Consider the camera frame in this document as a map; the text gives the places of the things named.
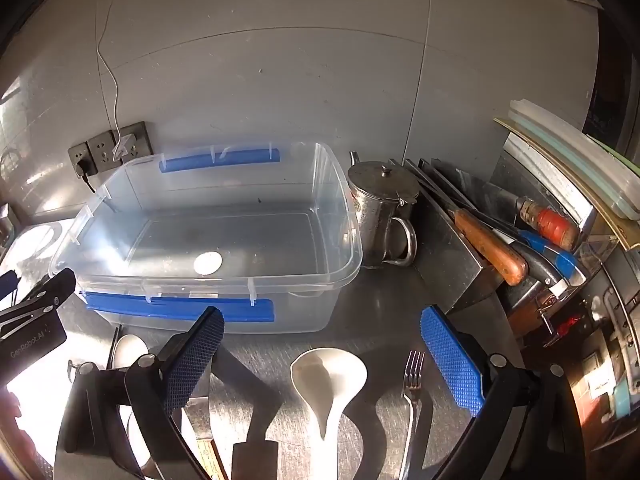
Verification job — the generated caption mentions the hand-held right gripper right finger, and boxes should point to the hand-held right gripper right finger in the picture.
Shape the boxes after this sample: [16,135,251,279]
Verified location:
[420,305,587,480]

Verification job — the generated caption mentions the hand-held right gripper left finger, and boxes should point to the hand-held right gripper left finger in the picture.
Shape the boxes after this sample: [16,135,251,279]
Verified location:
[54,306,226,480]

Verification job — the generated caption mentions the grey wall socket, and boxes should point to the grey wall socket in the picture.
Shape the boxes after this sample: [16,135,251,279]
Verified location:
[68,144,92,177]
[87,131,121,172]
[117,121,152,161]

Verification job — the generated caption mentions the blue handled knife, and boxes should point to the blue handled knife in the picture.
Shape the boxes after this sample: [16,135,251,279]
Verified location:
[515,230,581,275]

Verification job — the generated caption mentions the white cutting board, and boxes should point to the white cutting board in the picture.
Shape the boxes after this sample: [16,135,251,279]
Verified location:
[509,99,640,221]

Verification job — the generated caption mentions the clear plastic box blue handles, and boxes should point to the clear plastic box blue handles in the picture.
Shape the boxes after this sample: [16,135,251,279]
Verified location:
[49,141,363,335]

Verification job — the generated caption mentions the white deep ladle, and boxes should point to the white deep ladle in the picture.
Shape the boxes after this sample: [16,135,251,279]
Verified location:
[290,347,368,480]

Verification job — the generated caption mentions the metal kettle with lid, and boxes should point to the metal kettle with lid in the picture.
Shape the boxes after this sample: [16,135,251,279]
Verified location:
[347,151,420,269]

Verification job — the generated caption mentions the metal fork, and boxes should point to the metal fork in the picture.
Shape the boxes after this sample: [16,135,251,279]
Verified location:
[399,350,427,480]

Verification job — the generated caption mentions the metal knife rack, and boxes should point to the metal knife rack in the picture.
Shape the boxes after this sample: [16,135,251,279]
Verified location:
[387,157,501,313]

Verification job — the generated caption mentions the black chopstick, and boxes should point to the black chopstick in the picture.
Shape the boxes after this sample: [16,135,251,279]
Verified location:
[105,325,123,370]

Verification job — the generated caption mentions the brown wooden handled utensil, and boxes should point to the brown wooden handled utensil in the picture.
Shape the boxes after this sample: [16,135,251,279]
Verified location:
[181,395,231,480]

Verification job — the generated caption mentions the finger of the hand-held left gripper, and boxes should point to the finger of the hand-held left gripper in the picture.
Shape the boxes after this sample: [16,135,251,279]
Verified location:
[0,267,77,378]
[0,270,22,307]

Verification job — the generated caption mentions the white cable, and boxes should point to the white cable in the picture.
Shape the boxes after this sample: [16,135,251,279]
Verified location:
[95,0,122,143]

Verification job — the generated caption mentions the black plug with cable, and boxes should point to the black plug with cable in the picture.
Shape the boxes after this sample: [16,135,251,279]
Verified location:
[75,157,96,194]

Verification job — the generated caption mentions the red handled tool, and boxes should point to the red handled tool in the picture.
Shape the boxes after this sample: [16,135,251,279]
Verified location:
[516,196,581,251]

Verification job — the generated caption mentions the white rice paddle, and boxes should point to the white rice paddle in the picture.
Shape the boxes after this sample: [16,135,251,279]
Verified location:
[109,334,151,467]

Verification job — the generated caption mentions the wooden handled knife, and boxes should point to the wooden handled knife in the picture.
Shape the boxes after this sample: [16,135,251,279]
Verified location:
[420,160,530,287]

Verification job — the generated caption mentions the white charger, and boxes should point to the white charger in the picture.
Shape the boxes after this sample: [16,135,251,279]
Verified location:
[112,132,136,163]

